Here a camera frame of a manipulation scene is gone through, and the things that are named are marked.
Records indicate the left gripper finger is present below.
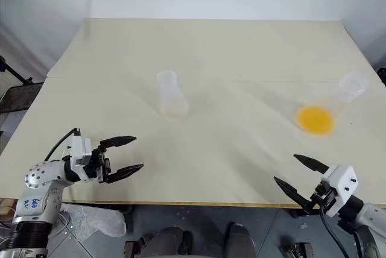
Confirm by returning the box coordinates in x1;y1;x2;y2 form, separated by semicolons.
105;163;145;184
98;135;138;152

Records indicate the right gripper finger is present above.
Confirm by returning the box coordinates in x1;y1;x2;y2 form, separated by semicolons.
293;154;331;175
273;175;316;215

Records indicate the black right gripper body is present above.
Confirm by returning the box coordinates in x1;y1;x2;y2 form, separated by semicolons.
309;180;337;210

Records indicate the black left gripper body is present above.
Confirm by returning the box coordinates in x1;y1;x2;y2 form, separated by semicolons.
85;145;113;184

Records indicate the orange liquid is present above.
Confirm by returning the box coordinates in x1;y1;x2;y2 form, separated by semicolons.
296;105;335;136

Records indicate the large clear plastic bottle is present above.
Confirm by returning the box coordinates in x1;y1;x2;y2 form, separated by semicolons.
295;71;370;137

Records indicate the black metal block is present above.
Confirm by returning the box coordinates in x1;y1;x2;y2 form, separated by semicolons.
279;233;316;258
124;239;144;258

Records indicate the crumpled white plastic bag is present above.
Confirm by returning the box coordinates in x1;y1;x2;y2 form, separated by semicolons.
49;202;127;238

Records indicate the dark rounded shape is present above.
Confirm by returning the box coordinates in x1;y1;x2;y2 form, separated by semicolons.
225;222;258;258
141;225;194;258

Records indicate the grey metal side plate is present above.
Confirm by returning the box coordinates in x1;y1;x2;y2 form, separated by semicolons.
0;81;45;138

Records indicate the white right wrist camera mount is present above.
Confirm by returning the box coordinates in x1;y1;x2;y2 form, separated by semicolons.
320;164;359;218

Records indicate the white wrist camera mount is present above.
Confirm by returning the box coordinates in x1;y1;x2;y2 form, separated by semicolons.
320;164;359;218
67;134;93;176

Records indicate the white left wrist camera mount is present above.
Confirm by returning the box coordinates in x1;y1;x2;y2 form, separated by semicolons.
67;134;93;176

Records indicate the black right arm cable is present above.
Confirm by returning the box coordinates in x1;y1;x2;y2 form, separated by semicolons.
318;205;364;258

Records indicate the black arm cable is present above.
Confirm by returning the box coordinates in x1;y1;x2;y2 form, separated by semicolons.
318;205;364;258
43;127;82;162

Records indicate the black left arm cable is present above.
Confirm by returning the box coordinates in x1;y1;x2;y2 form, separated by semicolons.
43;127;82;162

